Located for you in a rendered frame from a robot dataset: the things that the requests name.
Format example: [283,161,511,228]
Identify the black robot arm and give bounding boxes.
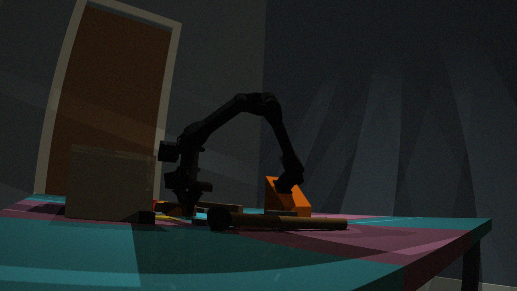
[158,92,304,194]

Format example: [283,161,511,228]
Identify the orange long bar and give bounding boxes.
[156,201,169,212]

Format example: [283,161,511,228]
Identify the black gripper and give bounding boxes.
[165,163,213,214]

